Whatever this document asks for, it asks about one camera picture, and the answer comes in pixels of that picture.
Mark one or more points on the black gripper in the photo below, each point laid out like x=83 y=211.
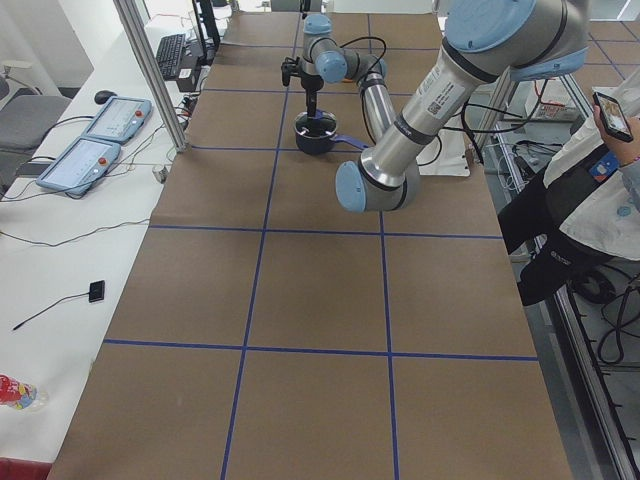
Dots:
x=311 y=89

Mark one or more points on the glass pot lid purple knob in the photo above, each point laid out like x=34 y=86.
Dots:
x=323 y=124

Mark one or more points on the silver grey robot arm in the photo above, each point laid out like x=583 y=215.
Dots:
x=483 y=39

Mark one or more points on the black keyboard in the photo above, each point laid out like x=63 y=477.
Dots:
x=169 y=55

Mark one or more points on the small metal cylinder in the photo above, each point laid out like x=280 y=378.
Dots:
x=160 y=173

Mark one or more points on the upper blue teach pendant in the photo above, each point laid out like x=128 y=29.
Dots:
x=119 y=119

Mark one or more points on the blue teach pendant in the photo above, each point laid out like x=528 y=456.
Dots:
x=119 y=119
x=79 y=166

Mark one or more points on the black computer mouse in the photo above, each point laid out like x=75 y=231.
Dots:
x=102 y=96

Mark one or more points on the lower blue teach pendant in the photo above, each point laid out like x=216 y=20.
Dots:
x=79 y=166

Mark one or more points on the grey office chair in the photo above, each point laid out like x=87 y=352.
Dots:
x=25 y=119

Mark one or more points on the small black square pad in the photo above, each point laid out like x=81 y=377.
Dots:
x=96 y=291

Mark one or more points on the black smartphone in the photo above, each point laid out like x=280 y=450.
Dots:
x=613 y=118

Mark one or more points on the person in white shirt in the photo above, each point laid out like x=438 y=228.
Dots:
x=585 y=202

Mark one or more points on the red printed plastic bag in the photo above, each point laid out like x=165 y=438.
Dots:
x=18 y=395

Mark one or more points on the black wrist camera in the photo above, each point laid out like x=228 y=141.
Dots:
x=290 y=68

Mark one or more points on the dark blue saucepan purple handle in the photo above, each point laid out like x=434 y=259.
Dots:
x=317 y=146

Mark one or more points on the aluminium frame post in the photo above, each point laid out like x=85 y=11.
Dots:
x=135 y=31

